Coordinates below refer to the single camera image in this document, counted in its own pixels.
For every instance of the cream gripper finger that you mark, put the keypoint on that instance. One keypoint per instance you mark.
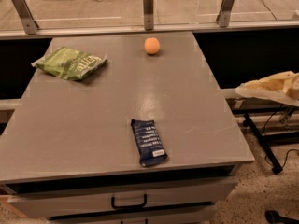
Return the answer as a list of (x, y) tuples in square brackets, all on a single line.
[(277, 82), (293, 87)]

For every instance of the blue rxbar blueberry wrapper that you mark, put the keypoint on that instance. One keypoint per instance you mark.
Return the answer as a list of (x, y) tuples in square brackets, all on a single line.
[(148, 142)]

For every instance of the green jalapeno chip bag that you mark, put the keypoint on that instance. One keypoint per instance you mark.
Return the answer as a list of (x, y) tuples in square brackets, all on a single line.
[(69, 64)]

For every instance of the black metal stand leg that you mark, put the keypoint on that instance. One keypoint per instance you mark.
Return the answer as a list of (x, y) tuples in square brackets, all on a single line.
[(277, 168)]

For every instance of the black object on floor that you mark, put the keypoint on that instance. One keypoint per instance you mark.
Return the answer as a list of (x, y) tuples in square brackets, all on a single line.
[(273, 217)]

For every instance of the orange round fruit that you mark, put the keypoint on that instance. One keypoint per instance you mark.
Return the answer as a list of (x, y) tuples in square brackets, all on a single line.
[(152, 45)]

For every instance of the grey top drawer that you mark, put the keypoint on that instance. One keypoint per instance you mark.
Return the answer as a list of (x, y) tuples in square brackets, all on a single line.
[(85, 201)]

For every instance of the grey drawer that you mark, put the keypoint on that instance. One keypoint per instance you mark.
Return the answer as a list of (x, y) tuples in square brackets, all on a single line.
[(85, 201), (172, 215)]

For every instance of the grey lower drawer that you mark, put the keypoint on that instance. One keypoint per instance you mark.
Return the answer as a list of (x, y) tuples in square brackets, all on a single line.
[(172, 215)]

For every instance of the right metal railing bracket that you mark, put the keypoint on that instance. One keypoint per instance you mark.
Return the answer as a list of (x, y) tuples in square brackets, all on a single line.
[(224, 15)]

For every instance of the metal railing bracket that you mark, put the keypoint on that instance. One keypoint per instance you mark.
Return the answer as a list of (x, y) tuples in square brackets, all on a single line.
[(28, 22), (148, 10), (224, 15)]

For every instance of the middle metal railing bracket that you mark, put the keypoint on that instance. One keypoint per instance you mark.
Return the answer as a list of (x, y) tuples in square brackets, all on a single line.
[(148, 10)]

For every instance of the black drawer handle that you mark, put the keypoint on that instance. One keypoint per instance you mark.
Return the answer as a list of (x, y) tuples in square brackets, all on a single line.
[(129, 203)]

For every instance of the left metal railing bracket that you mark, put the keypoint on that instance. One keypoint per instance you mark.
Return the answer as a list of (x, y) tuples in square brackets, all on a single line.
[(28, 22)]

